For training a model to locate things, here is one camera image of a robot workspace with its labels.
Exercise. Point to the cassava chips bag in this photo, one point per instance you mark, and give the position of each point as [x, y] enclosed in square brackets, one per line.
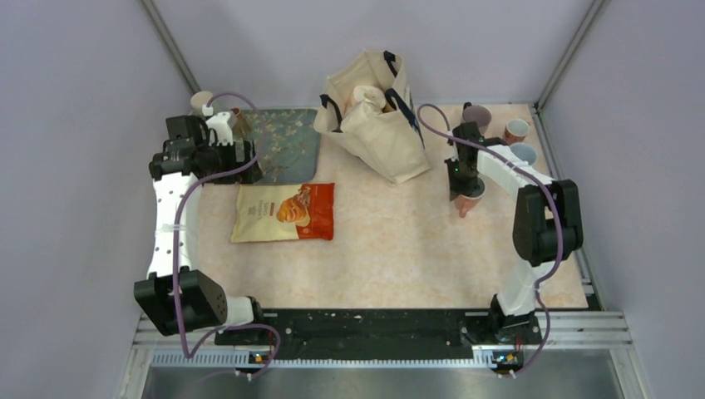
[267, 213]

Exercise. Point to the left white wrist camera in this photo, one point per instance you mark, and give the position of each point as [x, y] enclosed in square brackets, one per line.
[220, 126]

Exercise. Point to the salmon pink mug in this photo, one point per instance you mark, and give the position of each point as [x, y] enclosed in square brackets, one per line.
[515, 131]

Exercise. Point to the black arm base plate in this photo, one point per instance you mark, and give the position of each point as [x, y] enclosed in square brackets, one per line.
[389, 334]

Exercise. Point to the clear grey tumbler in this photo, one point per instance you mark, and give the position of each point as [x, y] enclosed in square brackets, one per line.
[524, 152]

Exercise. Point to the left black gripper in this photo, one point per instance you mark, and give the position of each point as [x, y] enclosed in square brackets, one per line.
[248, 154]

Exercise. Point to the brown cup on tray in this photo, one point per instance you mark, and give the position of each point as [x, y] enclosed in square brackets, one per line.
[241, 126]

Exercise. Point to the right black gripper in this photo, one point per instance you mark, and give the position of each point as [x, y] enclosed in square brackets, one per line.
[456, 187]

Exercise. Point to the floral blue serving tray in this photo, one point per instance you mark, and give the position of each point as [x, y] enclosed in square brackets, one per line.
[291, 153]

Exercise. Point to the aluminium frame rail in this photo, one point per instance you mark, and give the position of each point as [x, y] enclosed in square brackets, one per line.
[561, 330]

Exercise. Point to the lilac mug black handle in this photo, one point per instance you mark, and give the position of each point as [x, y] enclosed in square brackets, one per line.
[478, 114]

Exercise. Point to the beige canvas tote bag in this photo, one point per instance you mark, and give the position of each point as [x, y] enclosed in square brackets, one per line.
[389, 141]

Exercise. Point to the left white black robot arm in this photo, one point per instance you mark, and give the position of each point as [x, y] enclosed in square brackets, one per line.
[175, 294]

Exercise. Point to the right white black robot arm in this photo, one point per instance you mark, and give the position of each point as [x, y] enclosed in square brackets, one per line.
[547, 225]

